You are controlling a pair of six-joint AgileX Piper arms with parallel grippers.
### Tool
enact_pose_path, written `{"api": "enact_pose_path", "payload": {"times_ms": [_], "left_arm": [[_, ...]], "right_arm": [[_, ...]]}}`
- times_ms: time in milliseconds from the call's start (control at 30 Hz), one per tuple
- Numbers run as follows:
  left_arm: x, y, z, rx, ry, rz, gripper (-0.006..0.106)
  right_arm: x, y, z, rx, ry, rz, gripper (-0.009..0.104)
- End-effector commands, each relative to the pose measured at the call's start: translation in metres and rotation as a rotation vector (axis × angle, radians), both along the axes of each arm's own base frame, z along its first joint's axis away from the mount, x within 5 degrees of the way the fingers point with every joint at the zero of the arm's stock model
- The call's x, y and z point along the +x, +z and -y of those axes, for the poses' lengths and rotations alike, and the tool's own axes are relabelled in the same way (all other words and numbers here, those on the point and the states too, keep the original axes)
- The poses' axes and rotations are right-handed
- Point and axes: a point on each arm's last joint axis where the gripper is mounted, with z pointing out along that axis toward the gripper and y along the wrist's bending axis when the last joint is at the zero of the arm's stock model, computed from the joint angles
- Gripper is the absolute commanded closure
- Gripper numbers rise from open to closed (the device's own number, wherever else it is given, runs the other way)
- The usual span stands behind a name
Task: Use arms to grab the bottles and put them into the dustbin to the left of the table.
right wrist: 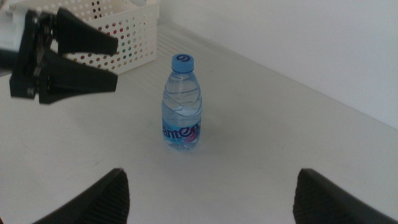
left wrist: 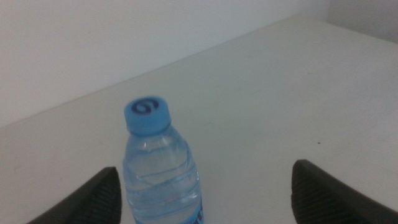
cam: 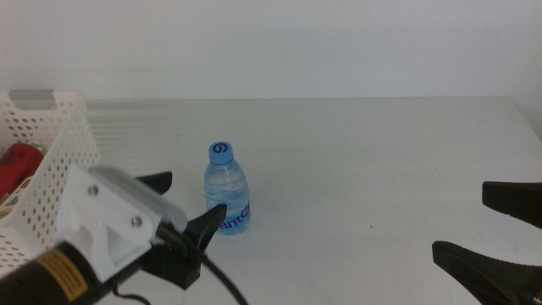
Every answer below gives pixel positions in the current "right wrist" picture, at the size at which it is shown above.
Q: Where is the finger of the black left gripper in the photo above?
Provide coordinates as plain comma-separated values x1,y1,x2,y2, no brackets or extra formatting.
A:
38,49,119,105
55,6,119,57

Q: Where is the white perforated plastic basket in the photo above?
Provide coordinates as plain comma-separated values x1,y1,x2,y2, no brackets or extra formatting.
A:
6,0,161,76

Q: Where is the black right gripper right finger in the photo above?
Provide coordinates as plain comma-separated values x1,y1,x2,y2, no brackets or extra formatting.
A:
292,167,398,224

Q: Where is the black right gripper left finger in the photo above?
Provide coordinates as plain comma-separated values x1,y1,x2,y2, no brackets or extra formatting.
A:
30,167,131,224

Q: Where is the clear water bottle blue cap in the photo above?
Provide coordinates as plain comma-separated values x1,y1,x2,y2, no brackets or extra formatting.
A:
161,53,203,152

